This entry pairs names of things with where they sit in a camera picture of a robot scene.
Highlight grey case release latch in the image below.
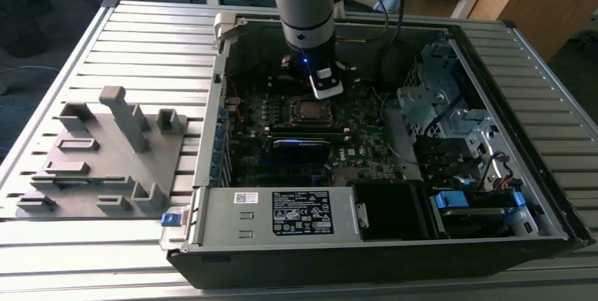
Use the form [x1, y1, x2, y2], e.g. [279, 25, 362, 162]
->
[213, 12, 241, 41]

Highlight CPU with silver top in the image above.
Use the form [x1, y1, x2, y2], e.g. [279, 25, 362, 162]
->
[298, 99, 329, 120]

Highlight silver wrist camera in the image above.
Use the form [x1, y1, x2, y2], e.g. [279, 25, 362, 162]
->
[310, 67, 345, 100]

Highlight green RAM stick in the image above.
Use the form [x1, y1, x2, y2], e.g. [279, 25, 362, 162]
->
[51, 177, 109, 187]

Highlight black expansion card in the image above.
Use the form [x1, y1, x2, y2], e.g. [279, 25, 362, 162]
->
[273, 138, 334, 165]

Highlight black PC case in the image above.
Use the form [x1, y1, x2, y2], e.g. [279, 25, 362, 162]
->
[158, 12, 597, 290]

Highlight black RAM slot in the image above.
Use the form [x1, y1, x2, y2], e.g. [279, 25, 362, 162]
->
[269, 132, 351, 140]
[269, 125, 346, 133]

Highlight green motherboard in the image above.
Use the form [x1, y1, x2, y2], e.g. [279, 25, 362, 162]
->
[223, 83, 408, 188]

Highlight blue disk carrier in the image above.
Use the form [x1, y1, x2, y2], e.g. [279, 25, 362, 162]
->
[432, 190, 470, 209]

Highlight silver metal drive cage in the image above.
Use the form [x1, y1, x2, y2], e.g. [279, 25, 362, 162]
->
[396, 31, 500, 162]

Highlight grey parts rack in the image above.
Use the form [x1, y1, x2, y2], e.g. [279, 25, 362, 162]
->
[14, 85, 191, 220]

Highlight dark chipset heatsink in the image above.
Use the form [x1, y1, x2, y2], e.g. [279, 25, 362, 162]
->
[333, 167, 362, 186]

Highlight black disk drive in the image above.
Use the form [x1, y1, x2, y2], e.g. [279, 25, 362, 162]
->
[440, 207, 510, 239]

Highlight wooden cabinet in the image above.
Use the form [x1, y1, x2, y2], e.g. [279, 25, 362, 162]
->
[469, 0, 598, 61]

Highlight grey power supply unit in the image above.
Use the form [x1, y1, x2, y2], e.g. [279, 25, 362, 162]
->
[189, 185, 370, 246]

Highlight blue floor cable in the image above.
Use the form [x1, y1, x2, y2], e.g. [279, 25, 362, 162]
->
[0, 64, 63, 75]

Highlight black power connector bundle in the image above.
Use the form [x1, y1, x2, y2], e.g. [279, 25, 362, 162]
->
[413, 135, 474, 178]

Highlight multicoloured wire bundle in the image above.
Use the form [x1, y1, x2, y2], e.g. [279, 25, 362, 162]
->
[496, 174, 524, 190]

